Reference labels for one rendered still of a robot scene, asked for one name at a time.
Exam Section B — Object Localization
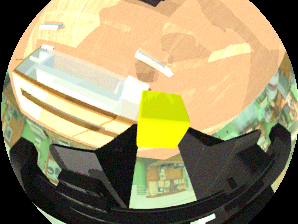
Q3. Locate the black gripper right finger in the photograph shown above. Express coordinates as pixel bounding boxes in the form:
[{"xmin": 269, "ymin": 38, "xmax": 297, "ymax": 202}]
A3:
[{"xmin": 177, "ymin": 127, "xmax": 261, "ymax": 200}]

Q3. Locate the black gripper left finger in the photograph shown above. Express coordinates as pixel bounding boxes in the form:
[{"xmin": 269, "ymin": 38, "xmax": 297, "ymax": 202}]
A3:
[{"xmin": 49, "ymin": 124, "xmax": 138, "ymax": 208}]

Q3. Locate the small yellow block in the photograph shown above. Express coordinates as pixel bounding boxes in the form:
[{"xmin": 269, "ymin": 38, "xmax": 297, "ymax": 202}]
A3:
[{"xmin": 136, "ymin": 91, "xmax": 192, "ymax": 149}]

